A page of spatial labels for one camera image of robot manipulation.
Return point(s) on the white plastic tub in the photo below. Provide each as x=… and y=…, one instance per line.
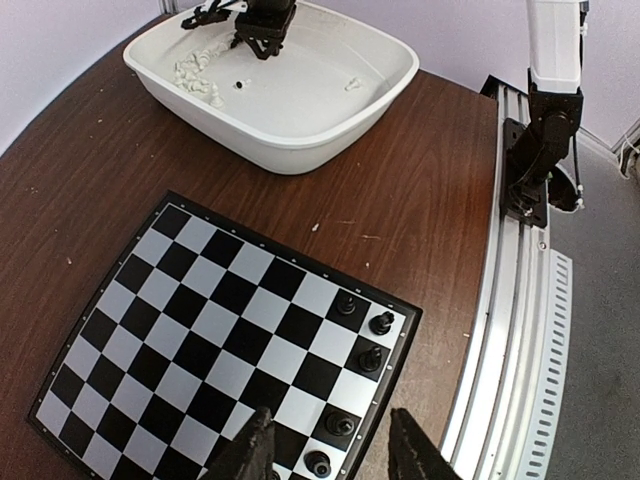
x=332, y=81

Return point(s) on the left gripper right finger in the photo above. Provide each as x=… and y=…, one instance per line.
x=411, y=453

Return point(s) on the pile of white chess pieces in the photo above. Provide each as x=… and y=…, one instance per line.
x=188, y=73

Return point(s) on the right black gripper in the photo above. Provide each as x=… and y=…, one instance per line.
x=264, y=26

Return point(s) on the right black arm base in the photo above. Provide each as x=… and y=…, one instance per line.
x=523, y=196

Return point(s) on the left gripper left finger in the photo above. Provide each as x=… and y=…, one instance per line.
x=251, y=454

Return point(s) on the black and grey chessboard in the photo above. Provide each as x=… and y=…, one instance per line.
x=200, y=322

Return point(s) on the black chess piece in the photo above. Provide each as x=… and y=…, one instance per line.
x=381, y=324
x=370, y=361
x=345, y=304
x=318, y=463
x=339, y=424

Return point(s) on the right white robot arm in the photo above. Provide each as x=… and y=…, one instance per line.
x=556, y=31

